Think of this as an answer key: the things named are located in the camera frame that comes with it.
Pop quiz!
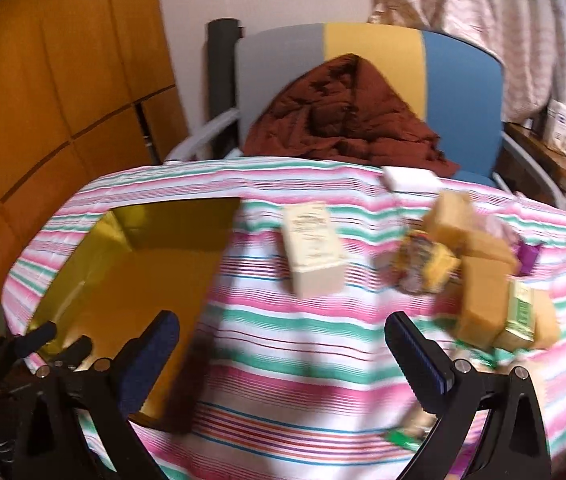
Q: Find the wooden wardrobe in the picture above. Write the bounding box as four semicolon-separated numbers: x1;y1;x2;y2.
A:
0;0;188;311

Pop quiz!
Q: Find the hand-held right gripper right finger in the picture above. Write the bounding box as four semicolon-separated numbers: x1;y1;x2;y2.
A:
384;311;554;480

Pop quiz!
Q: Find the green white small box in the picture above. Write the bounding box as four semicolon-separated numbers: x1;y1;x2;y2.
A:
495;280;536;353

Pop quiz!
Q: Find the starfish print curtain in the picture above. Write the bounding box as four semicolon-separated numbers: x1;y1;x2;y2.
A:
365;0;566;161

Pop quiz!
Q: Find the brown quilted jacket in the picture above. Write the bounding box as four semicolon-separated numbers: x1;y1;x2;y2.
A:
243;54;461;178

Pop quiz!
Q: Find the purple packet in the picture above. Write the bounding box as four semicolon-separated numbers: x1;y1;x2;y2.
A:
515;241;546;276

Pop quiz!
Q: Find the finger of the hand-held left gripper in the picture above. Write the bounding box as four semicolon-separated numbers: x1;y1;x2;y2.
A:
10;321;58;361
55;336;94;368

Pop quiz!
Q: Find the pink green striped cloth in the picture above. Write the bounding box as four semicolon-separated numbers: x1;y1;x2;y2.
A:
3;157;566;480

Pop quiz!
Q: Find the gold container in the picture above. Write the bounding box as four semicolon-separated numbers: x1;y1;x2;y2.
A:
25;196;241;431

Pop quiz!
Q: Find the oat bar packet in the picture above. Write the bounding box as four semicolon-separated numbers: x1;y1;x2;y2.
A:
388;405;438;453

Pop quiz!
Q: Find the white foam block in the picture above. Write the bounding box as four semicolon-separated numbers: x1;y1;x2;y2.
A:
382;165;441;193

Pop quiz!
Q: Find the yellow snack packet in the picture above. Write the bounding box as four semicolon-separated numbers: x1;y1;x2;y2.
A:
388;230;461;293

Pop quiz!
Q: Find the white carton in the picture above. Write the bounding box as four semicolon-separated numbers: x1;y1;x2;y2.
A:
545;100;566;153

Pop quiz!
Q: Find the wooden side desk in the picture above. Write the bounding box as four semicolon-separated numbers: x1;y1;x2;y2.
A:
505;122;566;201

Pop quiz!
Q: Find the grey yellow blue chair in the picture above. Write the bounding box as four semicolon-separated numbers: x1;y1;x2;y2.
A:
163;19;564;206

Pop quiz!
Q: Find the cream cardboard box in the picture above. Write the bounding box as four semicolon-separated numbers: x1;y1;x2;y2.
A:
281;201;350;297

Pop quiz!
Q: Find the tan sponge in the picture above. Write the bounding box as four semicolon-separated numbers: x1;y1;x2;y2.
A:
423;191;478;248
533;290;561;348
463;232;518;273
455;257;511;351

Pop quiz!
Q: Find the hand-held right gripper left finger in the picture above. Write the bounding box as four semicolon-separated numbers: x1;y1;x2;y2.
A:
13;310;181;480

